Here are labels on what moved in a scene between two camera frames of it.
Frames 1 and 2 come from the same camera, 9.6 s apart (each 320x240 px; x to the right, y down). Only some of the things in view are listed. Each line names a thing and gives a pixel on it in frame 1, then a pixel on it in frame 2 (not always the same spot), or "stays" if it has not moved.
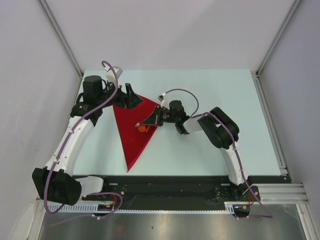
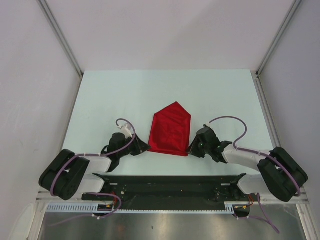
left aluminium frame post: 52,21 stays
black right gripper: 155,118 → 192,149
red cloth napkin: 133,141 → 170,131
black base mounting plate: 171,190 stays
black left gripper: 128,100 → 139,147
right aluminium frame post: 294,7 stays
